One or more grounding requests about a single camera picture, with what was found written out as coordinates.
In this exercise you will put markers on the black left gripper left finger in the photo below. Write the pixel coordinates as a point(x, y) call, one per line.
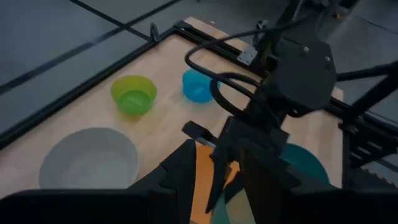
point(180, 177)

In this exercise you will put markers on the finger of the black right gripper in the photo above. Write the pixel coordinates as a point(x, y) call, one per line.
point(219, 180)
point(234, 188)

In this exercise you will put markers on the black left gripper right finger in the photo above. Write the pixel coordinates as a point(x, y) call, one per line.
point(264, 183)

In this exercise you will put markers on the orange object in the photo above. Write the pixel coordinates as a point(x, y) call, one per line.
point(203, 180)

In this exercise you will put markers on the large teal bowl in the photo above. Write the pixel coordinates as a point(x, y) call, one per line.
point(306, 161)

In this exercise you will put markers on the small blue plastic bowl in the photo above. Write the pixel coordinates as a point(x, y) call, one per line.
point(196, 88)

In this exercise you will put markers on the teal blue plastic bowl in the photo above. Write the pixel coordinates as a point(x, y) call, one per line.
point(90, 161)

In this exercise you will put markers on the small green plastic bowl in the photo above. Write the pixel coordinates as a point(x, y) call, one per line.
point(133, 95)

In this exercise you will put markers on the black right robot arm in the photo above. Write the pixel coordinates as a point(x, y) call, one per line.
point(300, 74)

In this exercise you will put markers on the black aluminium table frame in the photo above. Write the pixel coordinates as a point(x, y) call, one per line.
point(62, 101)

